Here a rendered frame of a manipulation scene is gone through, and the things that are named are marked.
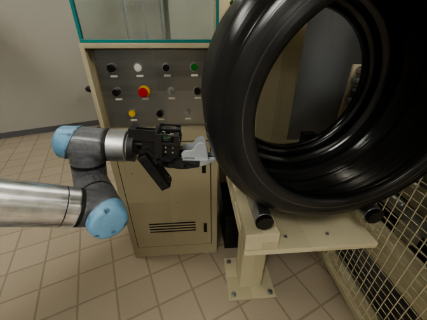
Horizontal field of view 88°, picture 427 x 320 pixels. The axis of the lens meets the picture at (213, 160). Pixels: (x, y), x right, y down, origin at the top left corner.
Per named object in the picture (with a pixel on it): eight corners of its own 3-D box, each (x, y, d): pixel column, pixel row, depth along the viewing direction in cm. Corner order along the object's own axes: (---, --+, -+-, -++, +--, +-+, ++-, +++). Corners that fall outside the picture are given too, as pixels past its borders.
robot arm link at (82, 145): (70, 152, 55) (65, 119, 52) (117, 155, 56) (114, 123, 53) (53, 167, 48) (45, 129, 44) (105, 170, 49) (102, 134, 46)
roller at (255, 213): (237, 148, 82) (247, 153, 83) (230, 157, 83) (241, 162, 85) (263, 214, 51) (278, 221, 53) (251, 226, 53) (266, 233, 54)
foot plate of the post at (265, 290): (223, 259, 146) (223, 256, 145) (263, 256, 148) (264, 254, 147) (229, 301, 123) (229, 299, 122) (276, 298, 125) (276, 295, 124)
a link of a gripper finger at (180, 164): (199, 164, 50) (160, 162, 49) (199, 170, 51) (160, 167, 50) (199, 155, 54) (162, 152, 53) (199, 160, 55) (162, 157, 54)
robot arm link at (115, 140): (107, 167, 49) (117, 150, 57) (128, 168, 50) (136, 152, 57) (102, 136, 46) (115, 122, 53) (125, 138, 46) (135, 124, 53)
